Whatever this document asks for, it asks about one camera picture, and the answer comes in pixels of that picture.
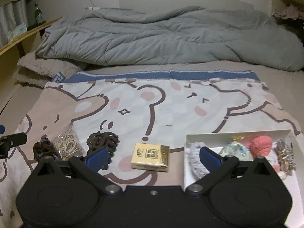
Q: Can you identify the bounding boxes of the beige fluffy blanket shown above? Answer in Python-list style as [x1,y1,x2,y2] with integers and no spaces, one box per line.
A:
[13,52,88,88]

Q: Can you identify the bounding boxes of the bundle of black hair ties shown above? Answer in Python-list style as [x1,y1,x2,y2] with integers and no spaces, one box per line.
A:
[86,131,120,169]

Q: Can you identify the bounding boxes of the printed cartoon blanket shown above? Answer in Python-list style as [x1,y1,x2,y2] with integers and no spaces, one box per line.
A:
[0,70,302,219]

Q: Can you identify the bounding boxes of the white tissue packet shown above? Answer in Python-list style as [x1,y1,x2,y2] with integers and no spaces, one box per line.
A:
[7,23,28,41]

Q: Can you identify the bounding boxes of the grey striped scrunchie bundle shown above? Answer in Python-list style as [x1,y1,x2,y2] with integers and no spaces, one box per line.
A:
[275,138,297,173]

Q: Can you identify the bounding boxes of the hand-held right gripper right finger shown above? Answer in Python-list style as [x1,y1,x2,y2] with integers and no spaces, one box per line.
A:
[185,146,278,193]

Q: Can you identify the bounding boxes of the wooden bedside shelf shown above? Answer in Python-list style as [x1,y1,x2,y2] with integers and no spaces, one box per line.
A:
[0,17,63,114]

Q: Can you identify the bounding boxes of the dark brown crochet scrunchie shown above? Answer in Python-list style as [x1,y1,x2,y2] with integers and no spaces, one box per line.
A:
[32,135,62,162]

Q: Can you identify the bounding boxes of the floral coin pouch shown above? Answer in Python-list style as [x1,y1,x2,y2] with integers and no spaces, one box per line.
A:
[218,136,253,161]

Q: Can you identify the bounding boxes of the pink crumpled clothes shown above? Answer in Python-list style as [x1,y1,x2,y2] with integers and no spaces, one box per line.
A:
[273,3,304,21]

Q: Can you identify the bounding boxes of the grey comforter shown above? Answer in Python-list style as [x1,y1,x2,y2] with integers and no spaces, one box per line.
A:
[36,6,304,73]

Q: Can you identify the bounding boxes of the clear bag of rubber bands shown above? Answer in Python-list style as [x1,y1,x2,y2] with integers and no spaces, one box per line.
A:
[54,128,82,161]

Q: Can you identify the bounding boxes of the green glass bottle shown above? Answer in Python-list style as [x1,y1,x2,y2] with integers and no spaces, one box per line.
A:
[34,3,43,25]

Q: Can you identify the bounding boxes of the beige bed sheet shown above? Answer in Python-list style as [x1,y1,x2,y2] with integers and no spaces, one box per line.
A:
[0,59,304,228]

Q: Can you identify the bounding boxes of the grey curtain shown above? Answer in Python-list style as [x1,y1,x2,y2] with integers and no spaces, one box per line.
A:
[0,0,28,48]

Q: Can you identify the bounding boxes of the light grey knit scrunchie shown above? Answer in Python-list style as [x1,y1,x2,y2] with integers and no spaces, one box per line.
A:
[189,142,209,180]

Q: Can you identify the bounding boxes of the yellow tissue pack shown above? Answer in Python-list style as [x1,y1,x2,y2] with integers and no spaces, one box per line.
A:
[131,143,170,173]

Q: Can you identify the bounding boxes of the pink crochet doll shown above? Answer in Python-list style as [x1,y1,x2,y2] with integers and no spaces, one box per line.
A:
[246,136,287,180]

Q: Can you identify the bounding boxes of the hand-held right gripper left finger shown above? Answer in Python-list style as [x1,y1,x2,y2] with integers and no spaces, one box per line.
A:
[33,146,123,194]

